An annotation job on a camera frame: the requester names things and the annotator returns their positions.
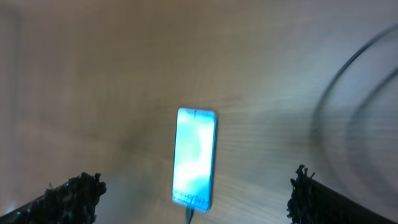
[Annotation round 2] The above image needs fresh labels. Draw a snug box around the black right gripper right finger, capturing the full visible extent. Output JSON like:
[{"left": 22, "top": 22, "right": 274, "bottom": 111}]
[{"left": 287, "top": 164, "right": 392, "bottom": 224}]

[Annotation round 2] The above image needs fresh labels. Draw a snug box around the black charger cable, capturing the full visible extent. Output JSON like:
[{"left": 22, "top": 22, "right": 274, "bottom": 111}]
[{"left": 185, "top": 23, "right": 398, "bottom": 224}]

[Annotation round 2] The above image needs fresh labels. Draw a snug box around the Samsung Galaxy smartphone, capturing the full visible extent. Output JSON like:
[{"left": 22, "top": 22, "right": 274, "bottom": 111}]
[{"left": 172, "top": 108, "right": 217, "bottom": 212}]

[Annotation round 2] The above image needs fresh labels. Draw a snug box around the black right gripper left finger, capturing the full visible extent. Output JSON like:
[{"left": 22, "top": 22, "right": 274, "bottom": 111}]
[{"left": 1, "top": 172, "right": 106, "bottom": 224}]

